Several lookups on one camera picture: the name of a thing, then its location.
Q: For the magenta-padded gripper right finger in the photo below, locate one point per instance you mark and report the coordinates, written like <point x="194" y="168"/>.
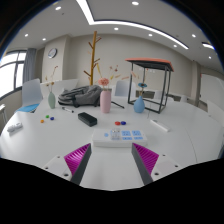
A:
<point x="146" y="159"/>

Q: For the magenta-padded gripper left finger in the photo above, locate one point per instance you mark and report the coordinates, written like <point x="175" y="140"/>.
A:
<point x="77" y="159"/>

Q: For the small clear white charger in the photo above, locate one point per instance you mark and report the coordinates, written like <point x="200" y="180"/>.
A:
<point x="115" y="134"/>

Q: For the white power strip blue sockets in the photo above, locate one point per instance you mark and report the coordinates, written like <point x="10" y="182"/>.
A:
<point x="100" y="138"/>

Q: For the long white remote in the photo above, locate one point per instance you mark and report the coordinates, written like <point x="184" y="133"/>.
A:
<point x="160" y="125"/>

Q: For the black rectangular block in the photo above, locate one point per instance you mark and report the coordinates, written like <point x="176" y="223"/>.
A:
<point x="87" y="119"/>

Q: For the blue round disc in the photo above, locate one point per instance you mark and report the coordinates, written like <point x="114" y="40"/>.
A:
<point x="123" y="123"/>

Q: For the small blue button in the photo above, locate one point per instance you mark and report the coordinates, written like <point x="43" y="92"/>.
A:
<point x="52" y="118"/>

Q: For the black marker pen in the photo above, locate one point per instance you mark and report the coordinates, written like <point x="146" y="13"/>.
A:
<point x="67" y="109"/>

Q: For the small green button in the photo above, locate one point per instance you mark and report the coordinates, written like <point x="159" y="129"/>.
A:
<point x="47" y="117"/>

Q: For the blue vase with flowers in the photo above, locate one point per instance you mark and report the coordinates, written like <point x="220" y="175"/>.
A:
<point x="139" y="106"/>

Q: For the green vase with dried stems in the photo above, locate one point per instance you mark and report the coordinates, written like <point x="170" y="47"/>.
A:
<point x="51" y="100"/>

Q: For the pink vase with flowers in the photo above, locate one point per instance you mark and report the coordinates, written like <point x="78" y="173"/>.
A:
<point x="105" y="101"/>

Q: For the grey backpack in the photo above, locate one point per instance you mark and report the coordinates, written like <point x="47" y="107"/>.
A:
<point x="81" y="95"/>

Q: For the small white power strip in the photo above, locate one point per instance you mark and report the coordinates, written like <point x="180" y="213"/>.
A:
<point x="14" y="127"/>

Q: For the white chairs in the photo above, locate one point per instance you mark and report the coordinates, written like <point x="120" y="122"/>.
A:
<point x="121" y="88"/>

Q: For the white chair with blue seat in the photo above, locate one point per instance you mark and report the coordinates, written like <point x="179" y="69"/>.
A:
<point x="31" y="91"/>

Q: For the whiteboard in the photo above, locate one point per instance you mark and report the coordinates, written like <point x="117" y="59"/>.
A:
<point x="213" y="90"/>

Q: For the wooden coat rack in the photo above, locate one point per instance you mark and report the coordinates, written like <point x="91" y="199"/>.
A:
<point x="93" y="60"/>

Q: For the grey curtain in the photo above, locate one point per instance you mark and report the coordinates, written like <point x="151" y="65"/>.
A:
<point x="29" y="65"/>

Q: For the window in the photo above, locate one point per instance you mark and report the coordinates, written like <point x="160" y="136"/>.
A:
<point x="8" y="75"/>

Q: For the long ceiling light strip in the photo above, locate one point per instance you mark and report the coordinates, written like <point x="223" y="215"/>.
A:
<point x="133" y="24"/>

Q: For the ceiling spot lights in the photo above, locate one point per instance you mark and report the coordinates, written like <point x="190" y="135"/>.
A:
<point x="135" y="3"/>

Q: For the black frame stand orange top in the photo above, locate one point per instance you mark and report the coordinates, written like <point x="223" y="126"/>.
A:
<point x="151" y="62"/>

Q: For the round wall clock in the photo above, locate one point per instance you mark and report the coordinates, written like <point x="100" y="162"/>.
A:
<point x="52" y="53"/>

